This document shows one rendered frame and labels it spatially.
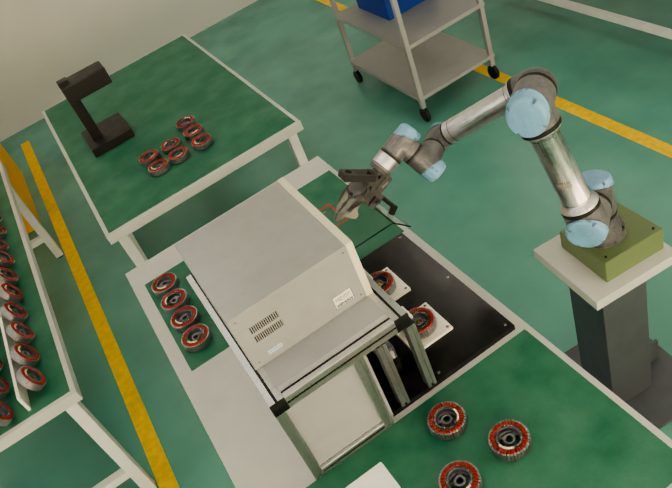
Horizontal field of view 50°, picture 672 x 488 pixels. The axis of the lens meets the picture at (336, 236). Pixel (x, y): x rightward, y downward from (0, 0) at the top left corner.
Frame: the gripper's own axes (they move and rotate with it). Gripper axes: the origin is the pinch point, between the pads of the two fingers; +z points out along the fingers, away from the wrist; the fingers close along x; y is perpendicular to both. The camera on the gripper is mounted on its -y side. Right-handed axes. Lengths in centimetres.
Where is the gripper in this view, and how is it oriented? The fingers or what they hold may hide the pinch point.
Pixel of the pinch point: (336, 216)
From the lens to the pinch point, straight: 219.8
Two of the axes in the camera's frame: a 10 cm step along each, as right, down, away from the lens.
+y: 6.3, 4.2, 6.5
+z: -6.2, 7.8, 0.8
